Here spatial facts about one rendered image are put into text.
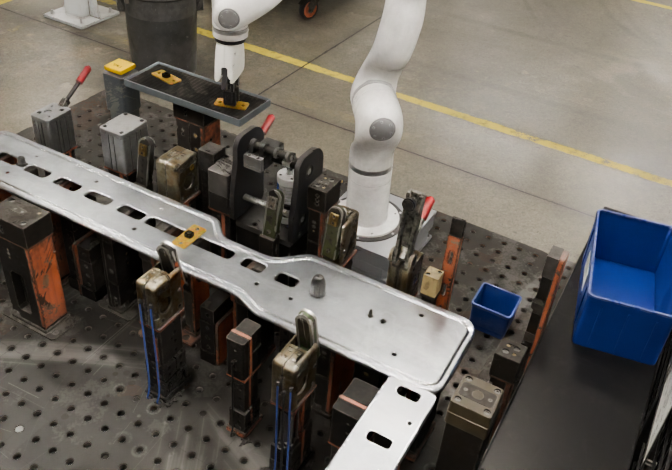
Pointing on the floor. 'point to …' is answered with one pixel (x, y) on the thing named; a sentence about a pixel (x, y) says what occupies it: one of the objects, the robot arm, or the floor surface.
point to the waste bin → (160, 13)
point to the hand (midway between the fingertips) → (231, 95)
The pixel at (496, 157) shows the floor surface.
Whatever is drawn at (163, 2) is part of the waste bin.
